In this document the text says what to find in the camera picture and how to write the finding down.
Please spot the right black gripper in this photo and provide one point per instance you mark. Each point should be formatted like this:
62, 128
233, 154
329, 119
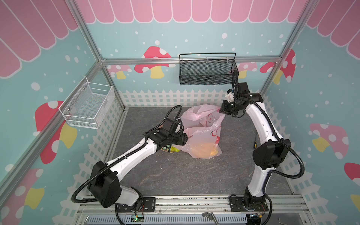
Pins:
226, 108

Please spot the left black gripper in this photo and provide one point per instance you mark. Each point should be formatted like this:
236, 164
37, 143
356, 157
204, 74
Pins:
182, 139

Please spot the pink printed plastic bag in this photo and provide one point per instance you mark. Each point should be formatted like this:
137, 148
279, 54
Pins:
202, 124

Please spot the yellow banana bunch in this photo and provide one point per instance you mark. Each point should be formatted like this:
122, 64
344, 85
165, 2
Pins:
204, 150

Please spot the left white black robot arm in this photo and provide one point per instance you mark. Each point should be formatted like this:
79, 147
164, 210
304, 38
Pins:
104, 186

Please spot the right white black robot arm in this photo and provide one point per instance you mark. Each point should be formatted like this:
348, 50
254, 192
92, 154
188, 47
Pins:
268, 156

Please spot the green custard apple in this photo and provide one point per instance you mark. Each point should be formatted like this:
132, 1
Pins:
172, 149

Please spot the black yellow screwdriver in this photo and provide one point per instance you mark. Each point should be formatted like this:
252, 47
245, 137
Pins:
255, 141

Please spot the black mesh wall basket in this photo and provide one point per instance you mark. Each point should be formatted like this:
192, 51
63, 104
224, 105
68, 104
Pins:
215, 68

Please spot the white wire wall basket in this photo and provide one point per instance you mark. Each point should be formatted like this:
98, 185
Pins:
88, 104

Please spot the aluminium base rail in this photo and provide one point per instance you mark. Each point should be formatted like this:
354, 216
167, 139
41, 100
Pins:
200, 210

